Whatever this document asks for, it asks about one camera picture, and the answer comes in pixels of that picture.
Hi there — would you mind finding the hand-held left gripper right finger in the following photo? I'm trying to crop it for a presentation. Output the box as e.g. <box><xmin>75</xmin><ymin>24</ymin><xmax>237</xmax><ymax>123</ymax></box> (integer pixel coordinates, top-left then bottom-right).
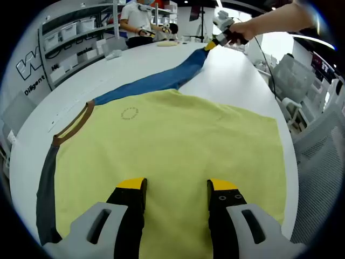
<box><xmin>206</xmin><ymin>178</ymin><xmax>308</xmax><ymax>259</ymax></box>

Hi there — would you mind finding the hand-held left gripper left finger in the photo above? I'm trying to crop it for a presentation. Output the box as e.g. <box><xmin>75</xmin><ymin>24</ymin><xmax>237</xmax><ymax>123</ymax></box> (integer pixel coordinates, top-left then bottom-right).
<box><xmin>44</xmin><ymin>177</ymin><xmax>148</xmax><ymax>259</ymax></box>

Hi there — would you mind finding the yellow blue grey garment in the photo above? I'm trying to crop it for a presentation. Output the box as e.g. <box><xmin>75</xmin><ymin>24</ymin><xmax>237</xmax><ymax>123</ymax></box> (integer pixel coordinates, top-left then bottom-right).
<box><xmin>36</xmin><ymin>44</ymin><xmax>287</xmax><ymax>259</ymax></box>

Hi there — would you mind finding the person's right hand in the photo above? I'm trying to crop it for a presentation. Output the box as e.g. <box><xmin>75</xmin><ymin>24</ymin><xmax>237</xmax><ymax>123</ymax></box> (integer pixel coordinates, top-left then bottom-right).
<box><xmin>227</xmin><ymin>19</ymin><xmax>261</xmax><ymax>46</ymax></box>

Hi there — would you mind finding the black tripod stand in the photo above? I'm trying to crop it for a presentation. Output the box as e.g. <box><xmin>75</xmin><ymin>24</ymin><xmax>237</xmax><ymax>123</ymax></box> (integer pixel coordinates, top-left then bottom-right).
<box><xmin>185</xmin><ymin>5</ymin><xmax>214</xmax><ymax>44</ymax></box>

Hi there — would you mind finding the black screen panel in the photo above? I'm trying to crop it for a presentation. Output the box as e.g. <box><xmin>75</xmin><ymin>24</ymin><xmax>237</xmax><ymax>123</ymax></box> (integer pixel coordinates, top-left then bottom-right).
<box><xmin>189</xmin><ymin>5</ymin><xmax>203</xmax><ymax>23</ymax></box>

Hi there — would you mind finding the grey mesh office chair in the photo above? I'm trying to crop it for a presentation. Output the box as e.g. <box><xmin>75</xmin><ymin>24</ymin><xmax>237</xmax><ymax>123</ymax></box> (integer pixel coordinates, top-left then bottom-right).
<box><xmin>289</xmin><ymin>106</ymin><xmax>345</xmax><ymax>247</ymax></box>
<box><xmin>273</xmin><ymin>53</ymin><xmax>318</xmax><ymax>133</ymax></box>

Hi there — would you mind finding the white crumpled cloth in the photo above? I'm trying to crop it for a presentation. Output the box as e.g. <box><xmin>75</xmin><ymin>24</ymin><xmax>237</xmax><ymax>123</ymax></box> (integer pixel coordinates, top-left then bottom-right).
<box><xmin>105</xmin><ymin>50</ymin><xmax>123</xmax><ymax>61</ymax></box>

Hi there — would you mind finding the white storage bin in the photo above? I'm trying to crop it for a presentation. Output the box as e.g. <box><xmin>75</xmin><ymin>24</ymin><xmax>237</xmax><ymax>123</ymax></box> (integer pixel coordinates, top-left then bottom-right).
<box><xmin>44</xmin><ymin>33</ymin><xmax>59</xmax><ymax>51</ymax></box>
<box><xmin>60</xmin><ymin>23</ymin><xmax>78</xmax><ymax>42</ymax></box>
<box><xmin>79</xmin><ymin>17</ymin><xmax>96</xmax><ymax>33</ymax></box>

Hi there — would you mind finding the grey metal storage shelf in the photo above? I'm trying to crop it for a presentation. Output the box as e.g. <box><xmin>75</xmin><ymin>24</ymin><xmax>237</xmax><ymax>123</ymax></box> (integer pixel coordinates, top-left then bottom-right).
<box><xmin>37</xmin><ymin>0</ymin><xmax>179</xmax><ymax>91</ymax></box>

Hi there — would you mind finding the group of white cardboard boxes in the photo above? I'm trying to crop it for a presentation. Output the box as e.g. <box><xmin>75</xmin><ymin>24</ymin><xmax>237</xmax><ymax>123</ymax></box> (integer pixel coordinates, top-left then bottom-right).
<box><xmin>49</xmin><ymin>38</ymin><xmax>109</xmax><ymax>83</ymax></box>

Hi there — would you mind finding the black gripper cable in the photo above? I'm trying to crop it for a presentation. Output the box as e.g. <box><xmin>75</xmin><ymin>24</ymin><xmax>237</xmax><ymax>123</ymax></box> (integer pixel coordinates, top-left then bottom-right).
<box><xmin>252</xmin><ymin>36</ymin><xmax>281</xmax><ymax>101</ymax></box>

